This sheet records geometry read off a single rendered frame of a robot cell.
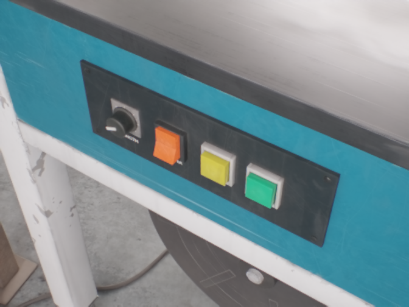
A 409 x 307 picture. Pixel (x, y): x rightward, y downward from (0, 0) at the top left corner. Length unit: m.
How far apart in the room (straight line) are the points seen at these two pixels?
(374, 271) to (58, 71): 0.34
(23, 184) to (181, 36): 0.41
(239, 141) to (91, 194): 0.89
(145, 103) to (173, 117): 0.03
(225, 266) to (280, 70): 0.57
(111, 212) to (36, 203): 0.48
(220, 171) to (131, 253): 0.75
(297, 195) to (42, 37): 0.27
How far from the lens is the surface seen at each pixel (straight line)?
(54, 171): 0.80
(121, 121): 0.53
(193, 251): 1.00
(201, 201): 0.57
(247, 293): 1.00
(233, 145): 0.48
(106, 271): 1.21
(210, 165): 0.50
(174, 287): 1.18
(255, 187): 0.48
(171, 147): 0.51
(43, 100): 0.64
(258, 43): 0.47
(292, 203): 0.49
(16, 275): 1.24
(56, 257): 0.92
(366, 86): 0.44
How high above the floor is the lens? 1.01
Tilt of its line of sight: 46 degrees down
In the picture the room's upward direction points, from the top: straight up
